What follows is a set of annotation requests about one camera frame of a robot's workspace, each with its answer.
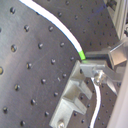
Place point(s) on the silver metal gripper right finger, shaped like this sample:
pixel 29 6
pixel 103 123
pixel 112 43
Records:
pixel 113 55

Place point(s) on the black perforated breadboard plate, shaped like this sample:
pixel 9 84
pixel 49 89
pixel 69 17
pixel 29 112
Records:
pixel 36 58

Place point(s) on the aluminium extrusion frame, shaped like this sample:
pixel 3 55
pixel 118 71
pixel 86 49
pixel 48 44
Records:
pixel 118 10

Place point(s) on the grey metal cable clip fixture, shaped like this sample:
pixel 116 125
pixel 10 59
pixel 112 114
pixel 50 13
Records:
pixel 69 100

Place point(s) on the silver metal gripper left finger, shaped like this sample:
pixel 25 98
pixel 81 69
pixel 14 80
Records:
pixel 100 72

